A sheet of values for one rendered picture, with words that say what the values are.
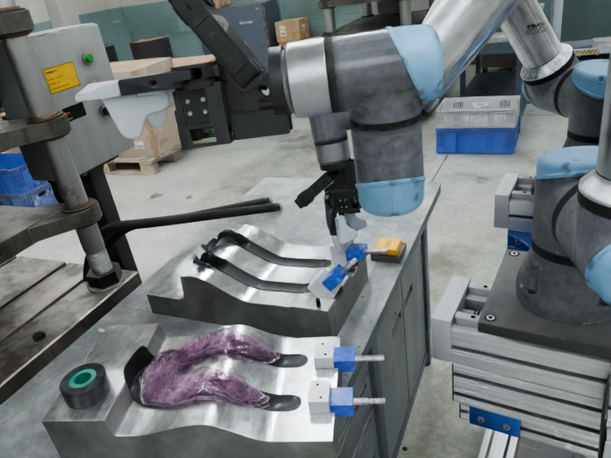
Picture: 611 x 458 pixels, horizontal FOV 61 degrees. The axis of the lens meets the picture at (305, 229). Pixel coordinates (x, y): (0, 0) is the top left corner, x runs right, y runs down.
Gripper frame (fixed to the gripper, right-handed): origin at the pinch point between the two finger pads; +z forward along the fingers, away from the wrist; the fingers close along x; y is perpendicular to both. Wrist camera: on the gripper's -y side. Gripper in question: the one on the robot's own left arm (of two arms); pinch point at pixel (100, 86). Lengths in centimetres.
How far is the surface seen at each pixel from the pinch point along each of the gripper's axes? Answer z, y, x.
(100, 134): 53, 16, 100
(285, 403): -9, 58, 20
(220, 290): 8, 49, 49
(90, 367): 26, 49, 21
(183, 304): 20, 54, 54
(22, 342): 64, 60, 53
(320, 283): -15, 47, 45
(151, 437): 13, 58, 13
